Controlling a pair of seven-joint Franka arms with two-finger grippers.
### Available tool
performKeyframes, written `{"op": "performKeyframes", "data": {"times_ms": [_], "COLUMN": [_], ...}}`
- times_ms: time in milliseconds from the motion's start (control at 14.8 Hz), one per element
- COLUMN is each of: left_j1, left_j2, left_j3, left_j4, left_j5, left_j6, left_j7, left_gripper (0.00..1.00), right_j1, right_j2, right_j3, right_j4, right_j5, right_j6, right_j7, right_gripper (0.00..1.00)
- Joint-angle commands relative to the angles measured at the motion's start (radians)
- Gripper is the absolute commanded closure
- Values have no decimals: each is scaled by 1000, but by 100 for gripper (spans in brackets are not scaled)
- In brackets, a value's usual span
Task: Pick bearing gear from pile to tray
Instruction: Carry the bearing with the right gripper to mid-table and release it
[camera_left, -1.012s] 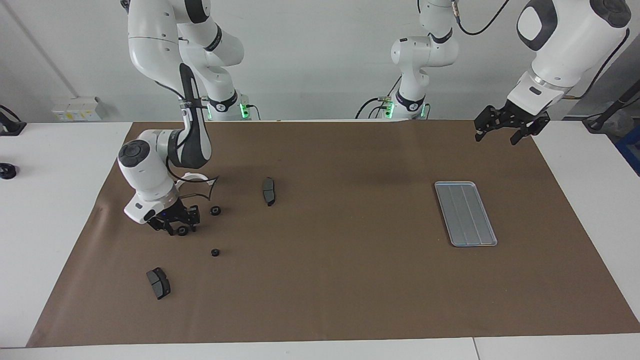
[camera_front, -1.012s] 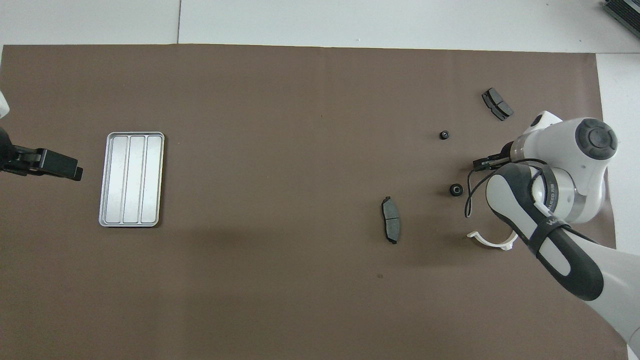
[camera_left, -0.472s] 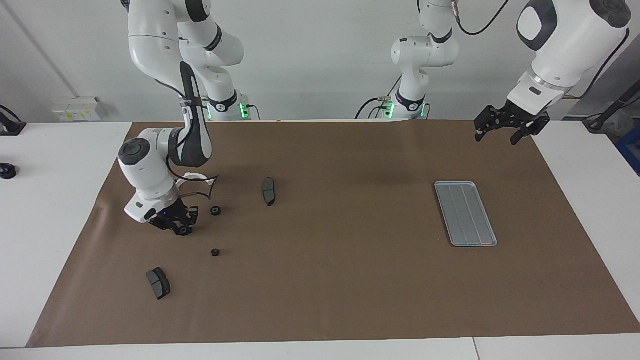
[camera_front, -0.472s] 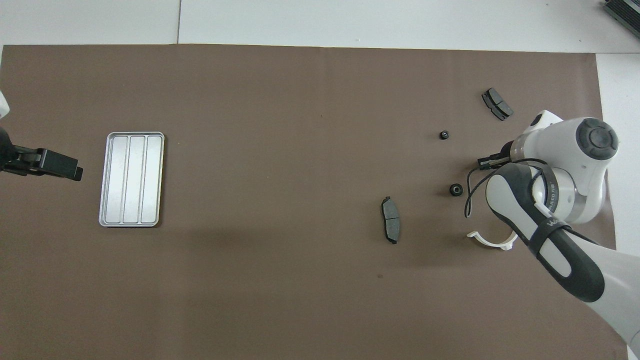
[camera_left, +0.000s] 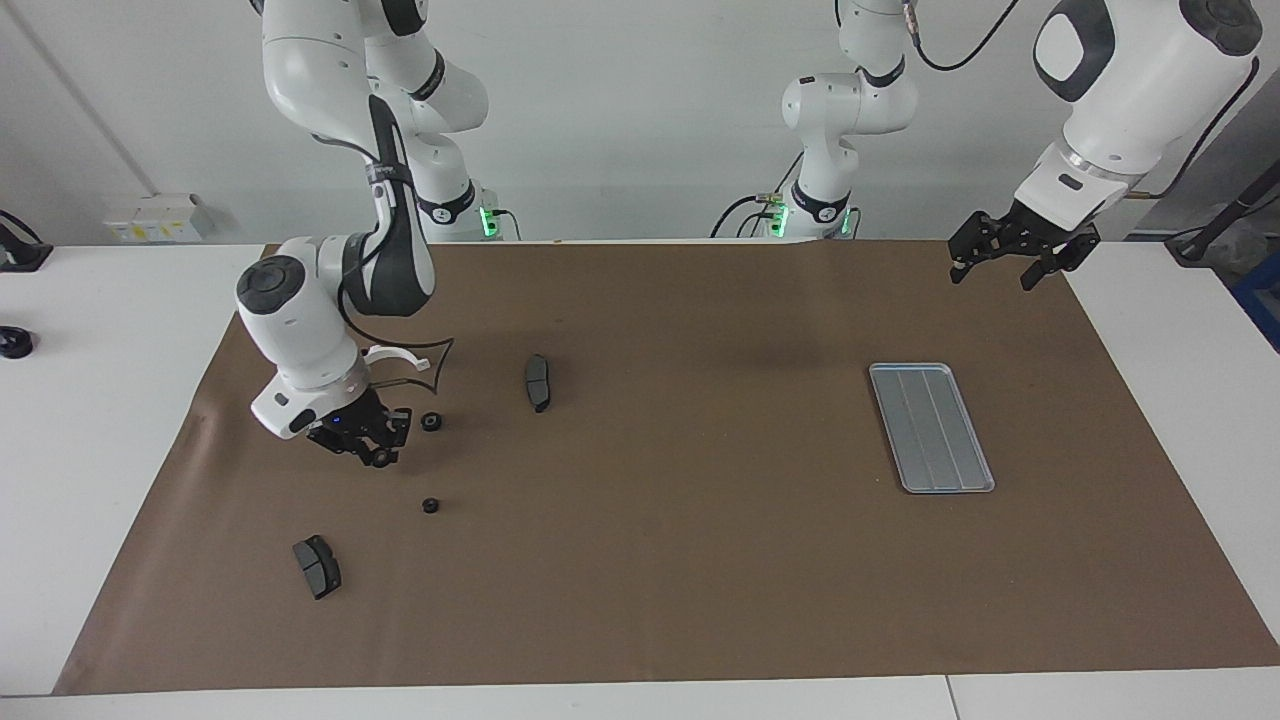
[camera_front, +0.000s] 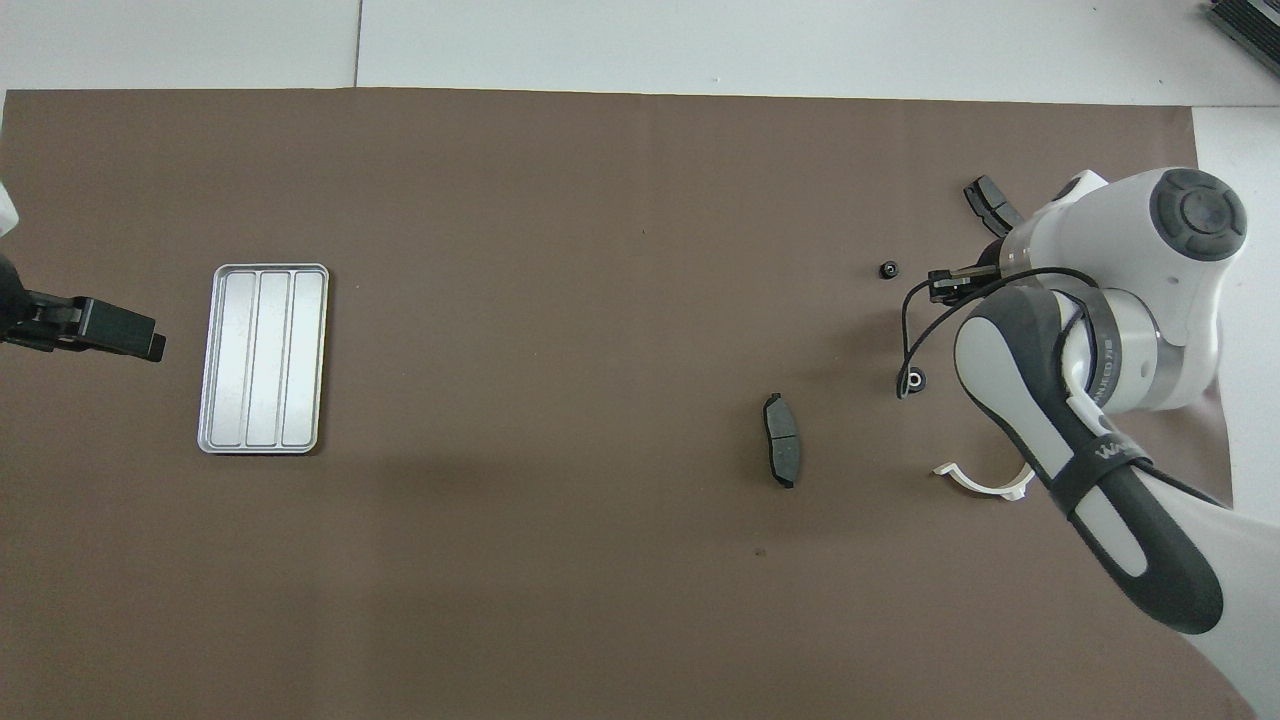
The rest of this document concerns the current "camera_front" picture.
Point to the dark grey brake pad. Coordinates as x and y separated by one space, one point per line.
783 440
985 197

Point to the brown paper table mat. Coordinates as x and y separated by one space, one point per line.
500 300

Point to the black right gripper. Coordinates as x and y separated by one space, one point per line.
982 275

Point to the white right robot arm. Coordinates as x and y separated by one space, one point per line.
1120 240

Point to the grey ribbed metal device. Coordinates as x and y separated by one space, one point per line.
1250 20

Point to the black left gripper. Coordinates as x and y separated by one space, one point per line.
30 320

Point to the silver ribbed metal tray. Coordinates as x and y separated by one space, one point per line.
262 360

